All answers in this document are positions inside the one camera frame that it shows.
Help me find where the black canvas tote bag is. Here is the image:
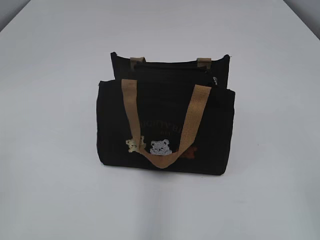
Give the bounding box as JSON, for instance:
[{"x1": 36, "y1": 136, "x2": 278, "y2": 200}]
[{"x1": 96, "y1": 52, "x2": 236, "y2": 176}]

